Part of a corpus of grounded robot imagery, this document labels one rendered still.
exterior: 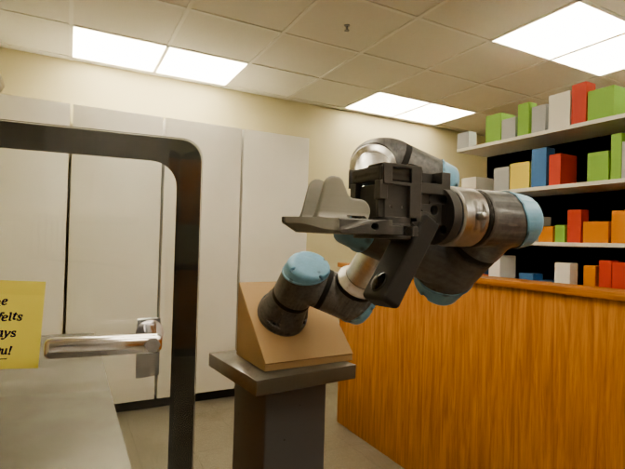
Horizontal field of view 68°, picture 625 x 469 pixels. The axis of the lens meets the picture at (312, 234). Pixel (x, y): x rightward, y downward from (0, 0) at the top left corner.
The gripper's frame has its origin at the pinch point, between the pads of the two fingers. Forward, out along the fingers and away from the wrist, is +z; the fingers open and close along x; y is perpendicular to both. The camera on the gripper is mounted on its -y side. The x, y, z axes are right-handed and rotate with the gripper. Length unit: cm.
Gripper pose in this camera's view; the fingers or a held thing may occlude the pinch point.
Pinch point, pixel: (294, 227)
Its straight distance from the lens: 47.7
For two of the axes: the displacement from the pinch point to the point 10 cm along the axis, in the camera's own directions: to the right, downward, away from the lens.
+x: 4.7, 0.0, -8.8
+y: 0.3, -10.0, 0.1
